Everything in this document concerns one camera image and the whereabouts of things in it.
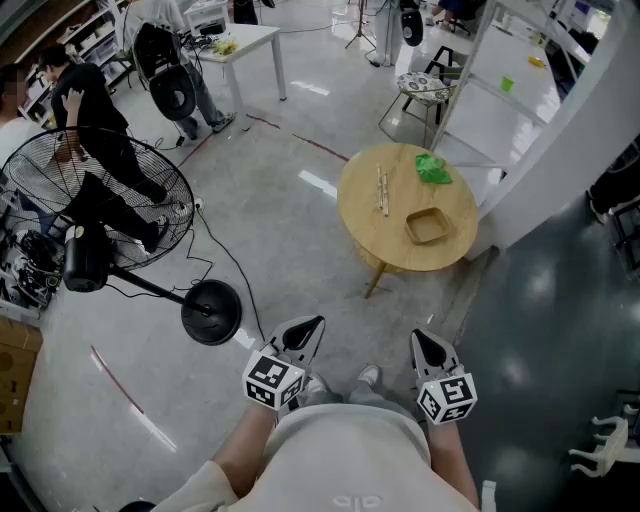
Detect white rectangular table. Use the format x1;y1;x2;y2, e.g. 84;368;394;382
192;22;289;132

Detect black fan cable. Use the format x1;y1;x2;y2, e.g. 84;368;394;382
187;207;266;344

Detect cardboard box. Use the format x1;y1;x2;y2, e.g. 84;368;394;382
0;317;44;436

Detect person's right forearm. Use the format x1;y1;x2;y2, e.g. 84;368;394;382
427;418;481;509

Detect square wooden tray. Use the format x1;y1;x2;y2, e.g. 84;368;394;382
403;206;452;246

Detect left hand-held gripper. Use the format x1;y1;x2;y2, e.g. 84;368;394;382
242;315;327;412

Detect person's left shoe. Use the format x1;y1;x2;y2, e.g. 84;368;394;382
303;372;331;400

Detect crumpled green plastic bag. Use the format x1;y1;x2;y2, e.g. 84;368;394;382
414;153;454;185

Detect round wooden table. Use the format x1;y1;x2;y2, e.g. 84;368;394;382
336;143;480;300

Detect black standing fan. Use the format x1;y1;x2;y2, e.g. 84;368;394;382
0;126;244;347

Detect white shelving unit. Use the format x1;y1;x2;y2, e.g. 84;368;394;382
19;0;134;126

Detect white printer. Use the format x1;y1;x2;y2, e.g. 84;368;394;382
183;2;229;37

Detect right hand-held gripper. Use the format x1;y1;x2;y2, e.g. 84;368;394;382
410;328;478;426

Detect person's left forearm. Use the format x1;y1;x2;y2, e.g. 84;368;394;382
212;399;279;501

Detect black tripod stand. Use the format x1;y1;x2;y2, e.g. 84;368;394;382
344;0;379;51

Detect chair with patterned cushion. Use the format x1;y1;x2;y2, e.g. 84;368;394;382
378;45;459;147

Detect pile of backpack rigs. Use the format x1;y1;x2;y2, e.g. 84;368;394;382
0;227;65;312

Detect person's grey trousers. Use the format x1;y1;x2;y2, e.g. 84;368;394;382
299;379;426;424

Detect white plastic rack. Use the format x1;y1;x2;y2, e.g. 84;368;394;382
568;414;631;479

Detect person's white shirt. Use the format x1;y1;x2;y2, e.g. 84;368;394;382
149;402;481;512

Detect white metal frame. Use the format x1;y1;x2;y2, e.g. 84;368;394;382
429;0;566;169

